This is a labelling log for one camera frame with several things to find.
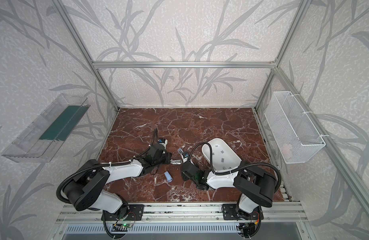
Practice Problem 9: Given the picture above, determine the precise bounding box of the white wire mesh basket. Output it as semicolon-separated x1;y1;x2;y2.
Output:
264;91;325;164

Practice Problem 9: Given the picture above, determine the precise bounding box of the blue stapler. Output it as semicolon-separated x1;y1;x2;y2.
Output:
164;171;173;183
178;148;189;162
170;160;182;165

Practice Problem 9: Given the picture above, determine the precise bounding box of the white oval tray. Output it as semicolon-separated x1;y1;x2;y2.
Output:
208;138;241;172

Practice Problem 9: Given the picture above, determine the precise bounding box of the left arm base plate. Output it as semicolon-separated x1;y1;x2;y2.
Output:
101;204;145;222

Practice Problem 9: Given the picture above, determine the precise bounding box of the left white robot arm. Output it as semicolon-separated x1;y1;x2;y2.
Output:
56;139;172;218

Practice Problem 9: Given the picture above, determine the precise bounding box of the pink item in basket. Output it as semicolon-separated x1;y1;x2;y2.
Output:
280;144;293;160

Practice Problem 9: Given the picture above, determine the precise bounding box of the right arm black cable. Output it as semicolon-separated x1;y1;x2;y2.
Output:
187;141;282;193

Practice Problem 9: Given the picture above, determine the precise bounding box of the clear plastic wall bin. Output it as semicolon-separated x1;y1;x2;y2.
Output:
2;94;89;163

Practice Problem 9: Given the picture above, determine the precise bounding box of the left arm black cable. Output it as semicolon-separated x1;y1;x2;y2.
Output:
55;128;160;205

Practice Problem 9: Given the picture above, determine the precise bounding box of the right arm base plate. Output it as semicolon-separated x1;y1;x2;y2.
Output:
221;204;263;221

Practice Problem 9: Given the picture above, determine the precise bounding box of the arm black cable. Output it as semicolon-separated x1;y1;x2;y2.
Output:
187;141;282;193
55;128;160;205

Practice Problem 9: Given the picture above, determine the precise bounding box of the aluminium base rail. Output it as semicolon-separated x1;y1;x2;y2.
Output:
56;202;308;224

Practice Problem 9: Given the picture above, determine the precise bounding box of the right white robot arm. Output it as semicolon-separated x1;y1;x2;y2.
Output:
181;161;282;214

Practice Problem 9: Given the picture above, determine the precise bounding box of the green pad in bin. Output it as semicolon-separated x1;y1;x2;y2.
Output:
39;105;90;141

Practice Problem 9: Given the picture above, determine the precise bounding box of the aluminium frame crossbar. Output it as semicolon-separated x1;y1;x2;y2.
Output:
93;62;275;69

